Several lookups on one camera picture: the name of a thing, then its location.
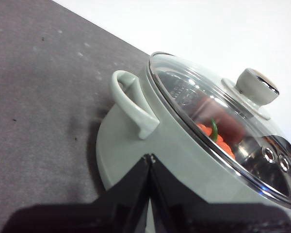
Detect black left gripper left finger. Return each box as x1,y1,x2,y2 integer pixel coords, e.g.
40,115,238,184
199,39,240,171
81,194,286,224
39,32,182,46
1,154,151,233

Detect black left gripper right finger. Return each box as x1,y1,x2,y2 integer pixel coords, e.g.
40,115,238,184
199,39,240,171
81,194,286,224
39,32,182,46
149,154,291,233

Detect orange pumpkin with green stem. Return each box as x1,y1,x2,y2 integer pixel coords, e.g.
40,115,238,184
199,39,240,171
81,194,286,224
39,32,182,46
196,118,236,160

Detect glass lid with green knob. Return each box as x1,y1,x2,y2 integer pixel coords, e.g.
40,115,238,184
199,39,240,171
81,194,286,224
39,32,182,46
147,51,291,211

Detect pale green electric steamer pot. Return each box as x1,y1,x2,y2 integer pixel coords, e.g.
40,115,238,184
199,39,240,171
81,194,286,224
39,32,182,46
96,52,291,233

